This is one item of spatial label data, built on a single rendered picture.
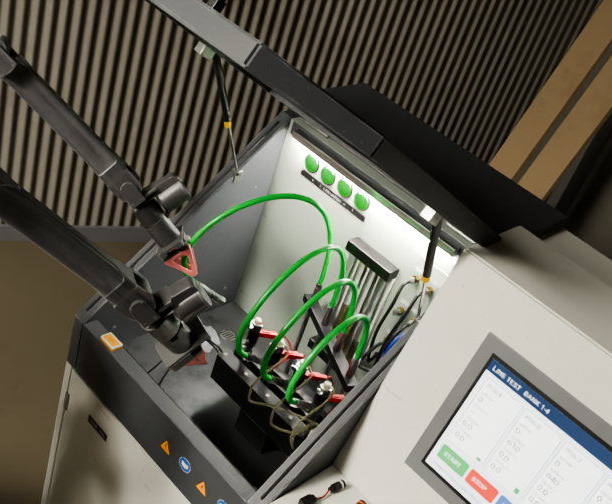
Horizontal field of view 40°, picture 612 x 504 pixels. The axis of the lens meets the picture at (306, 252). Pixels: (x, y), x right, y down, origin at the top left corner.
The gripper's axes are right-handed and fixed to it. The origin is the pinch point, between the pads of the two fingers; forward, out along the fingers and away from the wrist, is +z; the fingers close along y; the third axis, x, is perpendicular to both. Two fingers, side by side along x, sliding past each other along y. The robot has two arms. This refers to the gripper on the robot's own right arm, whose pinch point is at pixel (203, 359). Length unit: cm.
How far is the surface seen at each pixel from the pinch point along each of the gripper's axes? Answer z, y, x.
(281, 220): 36, 31, 49
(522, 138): 177, 145, 124
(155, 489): 36.6, -33.0, 6.0
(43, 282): 108, -63, 169
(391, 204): 20, 53, 18
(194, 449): 22.1, -16.2, -1.2
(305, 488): 31.1, -1.3, -20.6
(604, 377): 15, 58, -48
